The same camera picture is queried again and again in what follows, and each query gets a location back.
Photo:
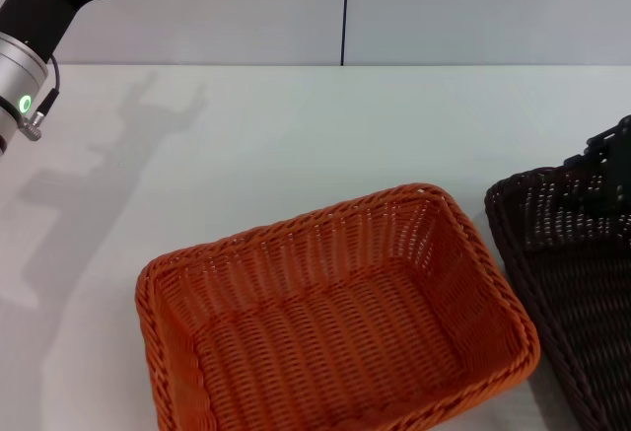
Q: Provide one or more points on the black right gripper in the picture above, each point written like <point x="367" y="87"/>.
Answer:
<point x="622" y="165"/>

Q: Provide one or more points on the orange woven basket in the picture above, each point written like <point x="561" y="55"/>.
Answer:
<point x="335" y="342"/>

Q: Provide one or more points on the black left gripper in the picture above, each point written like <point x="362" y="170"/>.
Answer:
<point x="44" y="2"/>

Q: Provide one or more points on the dark brown woven basket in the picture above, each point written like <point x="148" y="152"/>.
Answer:
<point x="567" y="303"/>

